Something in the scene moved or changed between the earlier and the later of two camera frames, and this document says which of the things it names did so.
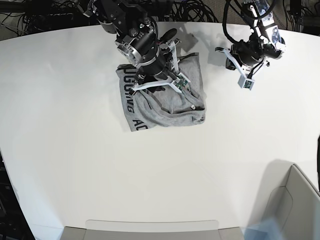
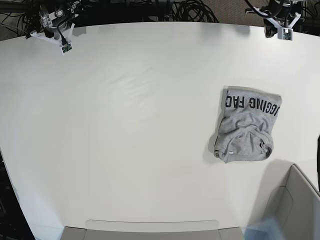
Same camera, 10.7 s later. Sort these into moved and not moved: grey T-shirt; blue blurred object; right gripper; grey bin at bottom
Moved: right gripper; grey T-shirt
Not moved: blue blurred object; grey bin at bottom
